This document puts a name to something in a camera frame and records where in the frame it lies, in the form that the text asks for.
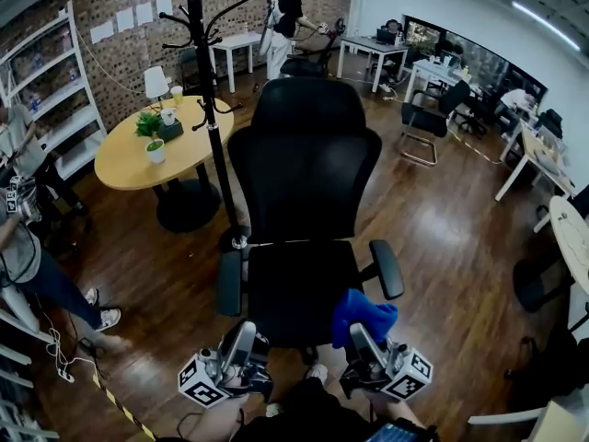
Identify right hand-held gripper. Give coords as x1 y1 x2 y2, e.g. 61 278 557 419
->
339 322 434 402

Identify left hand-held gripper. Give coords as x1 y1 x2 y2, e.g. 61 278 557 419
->
178 320 275 407

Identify blue cloth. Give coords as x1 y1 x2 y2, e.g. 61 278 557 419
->
330 287 399 350

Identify black office chair seat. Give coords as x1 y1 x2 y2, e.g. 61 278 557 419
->
246 239 364 350

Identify person's right forearm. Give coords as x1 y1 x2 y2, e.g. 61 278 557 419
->
363 390 418 430

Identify person's left forearm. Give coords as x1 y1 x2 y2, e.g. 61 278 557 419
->
181 391 252 442

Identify person's left hand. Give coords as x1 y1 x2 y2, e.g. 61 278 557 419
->
224 369 253 390

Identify black chair armrest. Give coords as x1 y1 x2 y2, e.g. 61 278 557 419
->
214 249 244 318
358 239 406 301

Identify person's torso black clothing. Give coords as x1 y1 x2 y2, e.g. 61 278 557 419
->
156 375 441 442

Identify blue screen device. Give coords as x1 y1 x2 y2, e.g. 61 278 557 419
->
364 421 420 442

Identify black yellow striped floor tape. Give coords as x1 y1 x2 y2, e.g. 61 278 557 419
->
91 373 157 442

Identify black side chair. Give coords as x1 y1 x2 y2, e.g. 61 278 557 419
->
512 249 577 315

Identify black backpack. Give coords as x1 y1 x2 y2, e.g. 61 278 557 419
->
503 322 589 402

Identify black coat rack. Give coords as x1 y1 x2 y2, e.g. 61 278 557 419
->
145 0 257 253

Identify round wooden table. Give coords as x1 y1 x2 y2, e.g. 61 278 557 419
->
94 95 236 235

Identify green plant in white pot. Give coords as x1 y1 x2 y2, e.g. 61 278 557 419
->
133 110 167 165

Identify white metal rack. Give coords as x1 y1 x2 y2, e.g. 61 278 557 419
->
0 287 61 442

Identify black tissue box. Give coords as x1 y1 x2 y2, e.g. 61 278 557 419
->
156 107 185 141

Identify black cantilever chair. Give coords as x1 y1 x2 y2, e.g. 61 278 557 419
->
398 79 473 168

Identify white desk wooden top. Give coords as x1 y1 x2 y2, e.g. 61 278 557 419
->
494 120 589 203

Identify white table lamp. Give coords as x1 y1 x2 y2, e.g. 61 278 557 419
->
143 65 169 112

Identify dark folding chair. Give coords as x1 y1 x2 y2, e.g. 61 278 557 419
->
178 46 209 96

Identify black red office chair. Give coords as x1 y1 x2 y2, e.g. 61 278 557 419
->
279 16 346 80

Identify small white table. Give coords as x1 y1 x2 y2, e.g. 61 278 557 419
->
209 32 263 94

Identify white shelf unit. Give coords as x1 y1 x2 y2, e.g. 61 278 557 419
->
0 0 110 181

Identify dark window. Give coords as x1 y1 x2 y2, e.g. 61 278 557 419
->
402 14 549 105

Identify long ceiling light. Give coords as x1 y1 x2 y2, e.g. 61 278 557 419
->
511 0 582 53

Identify white power strip with cables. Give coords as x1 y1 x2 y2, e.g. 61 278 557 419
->
45 327 100 385

